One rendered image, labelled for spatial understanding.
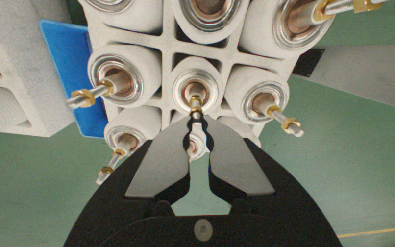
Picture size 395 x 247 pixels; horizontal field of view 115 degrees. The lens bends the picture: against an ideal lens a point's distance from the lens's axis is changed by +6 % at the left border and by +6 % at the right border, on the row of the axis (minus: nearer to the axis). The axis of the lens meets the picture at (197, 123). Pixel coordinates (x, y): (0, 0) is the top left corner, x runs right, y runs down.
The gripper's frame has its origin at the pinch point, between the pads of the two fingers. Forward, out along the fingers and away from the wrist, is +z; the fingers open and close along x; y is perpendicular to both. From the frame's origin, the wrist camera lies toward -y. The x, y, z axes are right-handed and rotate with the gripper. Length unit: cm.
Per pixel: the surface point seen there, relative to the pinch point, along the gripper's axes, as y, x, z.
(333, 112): 17, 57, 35
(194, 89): -0.5, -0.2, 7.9
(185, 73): -2.5, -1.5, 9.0
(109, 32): -8.0, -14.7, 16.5
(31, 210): 89, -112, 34
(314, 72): -1.0, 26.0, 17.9
